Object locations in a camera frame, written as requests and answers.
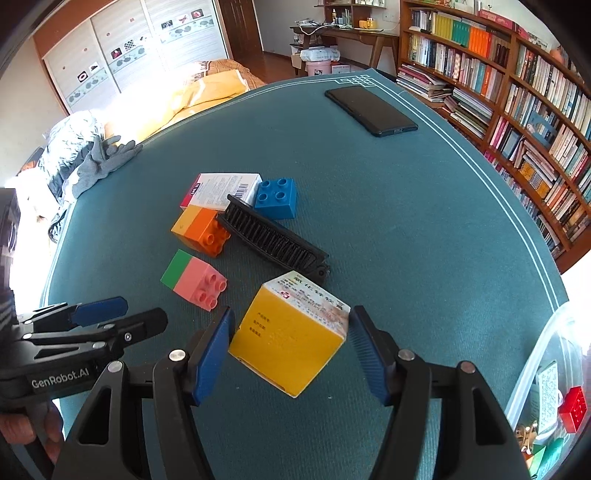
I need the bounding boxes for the pale green small box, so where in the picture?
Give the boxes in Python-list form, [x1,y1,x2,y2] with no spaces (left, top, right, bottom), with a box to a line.
[536,361,564,437]

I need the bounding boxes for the yellow medicine box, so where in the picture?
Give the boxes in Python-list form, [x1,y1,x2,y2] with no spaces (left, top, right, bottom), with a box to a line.
[228,271,352,398]

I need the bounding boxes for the blue-grey padded jacket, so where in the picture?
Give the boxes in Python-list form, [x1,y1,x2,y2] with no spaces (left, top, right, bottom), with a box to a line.
[34,112,109,204]

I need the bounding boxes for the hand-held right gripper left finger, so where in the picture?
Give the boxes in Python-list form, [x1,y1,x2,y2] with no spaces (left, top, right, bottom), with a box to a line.
[53,305,236,480]

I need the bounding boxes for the brown wooden door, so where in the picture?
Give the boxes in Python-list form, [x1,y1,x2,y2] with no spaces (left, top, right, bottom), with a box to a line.
[217,0,265,66]

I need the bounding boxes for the person's left hand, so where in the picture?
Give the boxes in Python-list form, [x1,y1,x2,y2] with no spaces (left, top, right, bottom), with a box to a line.
[0,401,64,463]

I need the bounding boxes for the green and pink building block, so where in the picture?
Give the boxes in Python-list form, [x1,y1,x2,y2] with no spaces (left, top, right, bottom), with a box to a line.
[160,249,228,313]

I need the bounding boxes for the pink bin with white bag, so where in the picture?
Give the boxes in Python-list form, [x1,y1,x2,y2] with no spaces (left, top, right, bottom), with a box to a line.
[299,45,341,77]

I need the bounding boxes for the black comb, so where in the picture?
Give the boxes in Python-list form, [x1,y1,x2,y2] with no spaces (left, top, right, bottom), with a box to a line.
[216,194,331,285]

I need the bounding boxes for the wooden bookshelf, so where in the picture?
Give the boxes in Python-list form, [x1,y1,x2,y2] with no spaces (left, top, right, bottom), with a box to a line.
[396,0,591,274]

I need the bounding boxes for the white sliding-door wardrobe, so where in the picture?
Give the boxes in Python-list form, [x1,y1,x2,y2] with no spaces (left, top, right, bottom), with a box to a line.
[32,0,232,116]

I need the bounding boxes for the yellow and orange building block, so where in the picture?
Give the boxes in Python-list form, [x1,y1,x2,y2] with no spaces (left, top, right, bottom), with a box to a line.
[170,205,232,257]

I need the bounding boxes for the black smartphone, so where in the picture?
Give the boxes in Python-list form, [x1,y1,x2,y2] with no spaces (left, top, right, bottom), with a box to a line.
[324,85,419,138]

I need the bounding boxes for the teal cloth desktop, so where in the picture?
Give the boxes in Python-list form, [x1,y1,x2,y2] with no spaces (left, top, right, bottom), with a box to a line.
[41,69,571,480]

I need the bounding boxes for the red building block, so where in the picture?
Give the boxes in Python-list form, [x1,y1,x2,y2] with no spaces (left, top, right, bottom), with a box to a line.
[558,386,588,435]

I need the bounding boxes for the blue building block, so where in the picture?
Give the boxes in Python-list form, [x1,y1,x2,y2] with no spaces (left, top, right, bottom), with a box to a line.
[253,178,299,220]

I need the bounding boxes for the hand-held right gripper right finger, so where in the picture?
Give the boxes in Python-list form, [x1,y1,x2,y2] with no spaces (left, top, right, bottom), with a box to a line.
[348,305,532,480]

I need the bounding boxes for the yellow blanket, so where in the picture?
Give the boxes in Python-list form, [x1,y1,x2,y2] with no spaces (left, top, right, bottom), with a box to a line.
[104,69,269,141]

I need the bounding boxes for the white and red small box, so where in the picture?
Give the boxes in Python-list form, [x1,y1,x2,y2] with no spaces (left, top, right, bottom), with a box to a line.
[180,172,263,212]

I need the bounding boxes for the grey knit glove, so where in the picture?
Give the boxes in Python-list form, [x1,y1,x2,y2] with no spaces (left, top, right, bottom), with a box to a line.
[71,135,145,200]

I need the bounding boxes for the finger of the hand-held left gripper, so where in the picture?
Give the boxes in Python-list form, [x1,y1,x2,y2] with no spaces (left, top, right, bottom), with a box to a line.
[22,307,169,348]
[17,296,129,334]

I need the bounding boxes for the wooden writing desk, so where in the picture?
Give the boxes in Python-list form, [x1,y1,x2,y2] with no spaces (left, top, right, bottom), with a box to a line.
[290,0,400,80]

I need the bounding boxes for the teal green plastic case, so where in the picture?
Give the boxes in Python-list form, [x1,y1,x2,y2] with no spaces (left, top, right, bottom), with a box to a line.
[536,438,566,480]

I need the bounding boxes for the rows of books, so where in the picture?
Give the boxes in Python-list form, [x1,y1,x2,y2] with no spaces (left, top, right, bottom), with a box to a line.
[398,7,591,259]

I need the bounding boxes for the clear plastic storage container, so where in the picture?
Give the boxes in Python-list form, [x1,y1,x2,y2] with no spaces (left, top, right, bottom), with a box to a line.
[505,302,591,480]

